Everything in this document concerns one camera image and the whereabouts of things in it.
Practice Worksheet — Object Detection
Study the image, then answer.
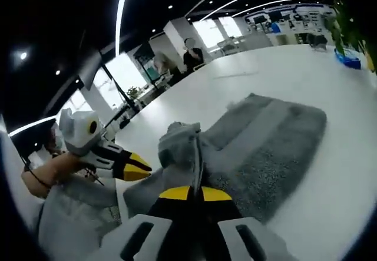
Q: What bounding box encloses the grey towel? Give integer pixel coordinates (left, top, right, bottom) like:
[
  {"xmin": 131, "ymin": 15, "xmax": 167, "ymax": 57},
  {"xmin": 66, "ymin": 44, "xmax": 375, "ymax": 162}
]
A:
[{"xmin": 123, "ymin": 92, "xmax": 328, "ymax": 223}]

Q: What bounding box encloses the person's left hand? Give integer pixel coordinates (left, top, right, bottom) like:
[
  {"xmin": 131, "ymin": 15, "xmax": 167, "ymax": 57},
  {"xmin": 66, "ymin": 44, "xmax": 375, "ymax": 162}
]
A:
[{"xmin": 54, "ymin": 151, "xmax": 90, "ymax": 183}]

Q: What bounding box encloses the black equipment stand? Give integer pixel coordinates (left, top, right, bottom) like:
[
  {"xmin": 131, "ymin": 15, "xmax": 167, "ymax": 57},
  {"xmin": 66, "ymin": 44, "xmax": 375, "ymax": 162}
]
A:
[{"xmin": 102, "ymin": 65, "xmax": 139, "ymax": 120}]

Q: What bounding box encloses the small potted plant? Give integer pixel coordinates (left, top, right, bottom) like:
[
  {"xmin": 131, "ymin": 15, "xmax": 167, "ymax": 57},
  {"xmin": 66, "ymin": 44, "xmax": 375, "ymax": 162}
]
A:
[{"xmin": 127, "ymin": 85, "xmax": 143, "ymax": 100}]

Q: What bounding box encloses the person's grey clothing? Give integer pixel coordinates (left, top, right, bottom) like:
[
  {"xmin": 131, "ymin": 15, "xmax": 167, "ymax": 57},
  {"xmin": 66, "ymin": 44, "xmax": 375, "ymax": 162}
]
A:
[{"xmin": 38, "ymin": 180, "xmax": 121, "ymax": 261}]

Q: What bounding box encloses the teal board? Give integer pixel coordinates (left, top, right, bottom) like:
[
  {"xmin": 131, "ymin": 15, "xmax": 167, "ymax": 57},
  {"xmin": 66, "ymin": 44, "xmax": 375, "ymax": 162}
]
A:
[{"xmin": 147, "ymin": 65, "xmax": 160, "ymax": 81}]

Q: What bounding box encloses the blue box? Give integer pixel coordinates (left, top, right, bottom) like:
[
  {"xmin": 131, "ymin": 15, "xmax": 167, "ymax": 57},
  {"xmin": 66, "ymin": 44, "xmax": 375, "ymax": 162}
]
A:
[{"xmin": 333, "ymin": 48, "xmax": 362, "ymax": 70}]

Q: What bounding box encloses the grey chair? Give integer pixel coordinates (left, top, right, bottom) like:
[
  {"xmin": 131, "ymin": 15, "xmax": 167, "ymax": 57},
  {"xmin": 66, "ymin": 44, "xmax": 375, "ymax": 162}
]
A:
[{"xmin": 306, "ymin": 33, "xmax": 328, "ymax": 51}]

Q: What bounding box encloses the green plant in grey pot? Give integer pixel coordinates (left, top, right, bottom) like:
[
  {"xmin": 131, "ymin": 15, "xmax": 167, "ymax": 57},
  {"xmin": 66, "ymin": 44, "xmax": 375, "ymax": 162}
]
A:
[{"xmin": 323, "ymin": 0, "xmax": 377, "ymax": 73}]

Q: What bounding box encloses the black cable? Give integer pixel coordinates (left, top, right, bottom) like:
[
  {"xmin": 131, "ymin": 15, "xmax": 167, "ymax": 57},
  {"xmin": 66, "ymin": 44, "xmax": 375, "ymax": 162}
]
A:
[{"xmin": 22, "ymin": 154, "xmax": 51, "ymax": 190}]

